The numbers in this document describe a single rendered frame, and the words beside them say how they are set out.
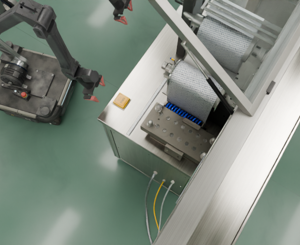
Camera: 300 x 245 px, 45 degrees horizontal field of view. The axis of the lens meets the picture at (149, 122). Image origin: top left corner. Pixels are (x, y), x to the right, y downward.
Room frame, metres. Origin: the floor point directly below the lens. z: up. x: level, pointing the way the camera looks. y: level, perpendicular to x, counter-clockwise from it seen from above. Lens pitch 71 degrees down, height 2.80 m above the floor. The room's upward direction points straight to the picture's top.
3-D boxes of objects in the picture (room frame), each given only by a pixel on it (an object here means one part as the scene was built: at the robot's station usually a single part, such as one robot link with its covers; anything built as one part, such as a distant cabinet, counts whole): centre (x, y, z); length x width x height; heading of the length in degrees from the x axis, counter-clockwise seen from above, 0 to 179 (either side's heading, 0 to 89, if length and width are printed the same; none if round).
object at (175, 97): (0.68, -0.19, 1.11); 0.23 x 0.01 x 0.18; 58
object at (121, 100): (0.79, 0.16, 0.91); 0.07 x 0.07 x 0.02; 58
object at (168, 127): (0.56, -0.16, 1.00); 0.40 x 0.16 x 0.06; 58
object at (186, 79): (0.84, -0.29, 1.16); 0.39 x 0.23 x 0.51; 148
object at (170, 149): (0.47, -0.13, 0.96); 0.10 x 0.03 x 0.11; 58
